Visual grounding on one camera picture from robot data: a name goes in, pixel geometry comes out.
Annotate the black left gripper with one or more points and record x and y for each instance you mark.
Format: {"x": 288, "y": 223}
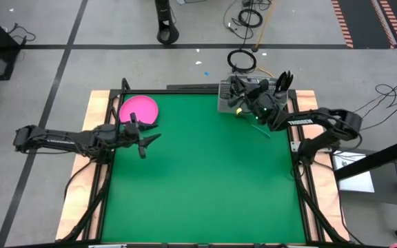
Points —
{"x": 129, "y": 134}

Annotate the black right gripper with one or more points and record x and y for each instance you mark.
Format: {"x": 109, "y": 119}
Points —
{"x": 257, "y": 101}

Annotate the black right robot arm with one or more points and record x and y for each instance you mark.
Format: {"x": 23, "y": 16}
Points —
{"x": 322, "y": 118}

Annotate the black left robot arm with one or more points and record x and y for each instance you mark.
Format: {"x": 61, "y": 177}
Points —
{"x": 64, "y": 141}

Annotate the pink round plate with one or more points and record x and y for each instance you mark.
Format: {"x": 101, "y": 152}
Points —
{"x": 140, "y": 106}

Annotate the wooden table board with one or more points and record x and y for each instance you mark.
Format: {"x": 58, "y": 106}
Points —
{"x": 96, "y": 103}

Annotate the white sheet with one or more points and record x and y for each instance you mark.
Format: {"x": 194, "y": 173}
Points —
{"x": 357, "y": 182}

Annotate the black beam stand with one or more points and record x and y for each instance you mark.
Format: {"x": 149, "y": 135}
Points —
{"x": 374, "y": 160}

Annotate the black pedestal stand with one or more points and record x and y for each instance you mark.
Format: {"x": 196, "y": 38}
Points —
{"x": 167, "y": 34}

